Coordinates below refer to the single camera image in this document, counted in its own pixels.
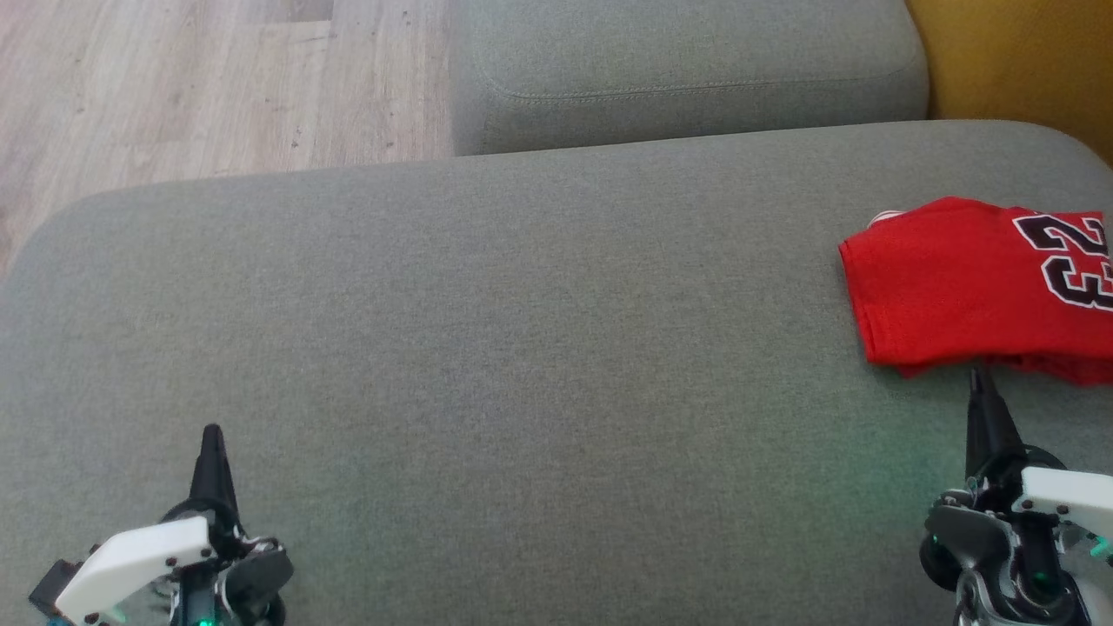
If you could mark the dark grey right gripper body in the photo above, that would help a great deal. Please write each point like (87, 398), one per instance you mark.
(983, 530)

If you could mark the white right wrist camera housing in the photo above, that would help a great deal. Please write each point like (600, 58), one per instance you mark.
(1069, 494)

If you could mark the red and white shirt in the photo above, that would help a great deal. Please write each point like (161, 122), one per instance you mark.
(939, 287)

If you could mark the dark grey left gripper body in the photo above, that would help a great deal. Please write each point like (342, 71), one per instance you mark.
(252, 574)

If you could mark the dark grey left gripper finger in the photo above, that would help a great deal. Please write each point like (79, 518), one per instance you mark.
(203, 491)
(223, 496)

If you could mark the red garment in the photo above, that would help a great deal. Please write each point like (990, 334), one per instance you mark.
(1069, 369)

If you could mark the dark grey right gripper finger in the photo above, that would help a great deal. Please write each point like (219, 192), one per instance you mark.
(978, 443)
(1004, 452)

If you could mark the wide yellow sofa backrest cushion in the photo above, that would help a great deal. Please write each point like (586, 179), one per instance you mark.
(1026, 61)

